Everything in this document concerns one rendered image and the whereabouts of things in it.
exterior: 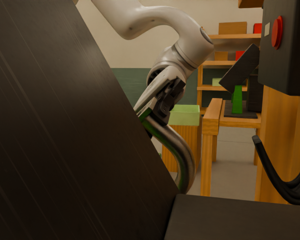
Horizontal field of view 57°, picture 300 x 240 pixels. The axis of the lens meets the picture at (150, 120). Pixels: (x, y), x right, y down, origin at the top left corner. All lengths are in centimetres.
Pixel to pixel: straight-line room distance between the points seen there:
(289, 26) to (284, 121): 67
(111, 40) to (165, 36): 150
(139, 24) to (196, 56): 15
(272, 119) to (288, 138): 8
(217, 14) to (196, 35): 680
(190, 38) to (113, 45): 736
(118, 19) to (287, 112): 57
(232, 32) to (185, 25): 621
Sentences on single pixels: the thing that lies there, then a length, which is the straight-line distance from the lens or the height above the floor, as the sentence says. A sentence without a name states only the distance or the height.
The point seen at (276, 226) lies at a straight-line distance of 28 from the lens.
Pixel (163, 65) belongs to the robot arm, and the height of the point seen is 138.
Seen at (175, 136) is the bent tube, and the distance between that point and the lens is 44.
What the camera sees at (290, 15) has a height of 142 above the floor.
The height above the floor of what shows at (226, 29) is 212.
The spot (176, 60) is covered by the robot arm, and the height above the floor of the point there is 139.
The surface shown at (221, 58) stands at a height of 149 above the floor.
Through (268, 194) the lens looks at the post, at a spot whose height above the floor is 96.
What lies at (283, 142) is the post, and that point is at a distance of 96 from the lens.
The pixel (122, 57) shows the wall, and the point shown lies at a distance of 784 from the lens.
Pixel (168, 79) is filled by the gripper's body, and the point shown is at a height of 135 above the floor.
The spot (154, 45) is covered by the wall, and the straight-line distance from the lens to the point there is 758.
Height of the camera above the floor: 138
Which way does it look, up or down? 12 degrees down
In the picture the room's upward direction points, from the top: straight up
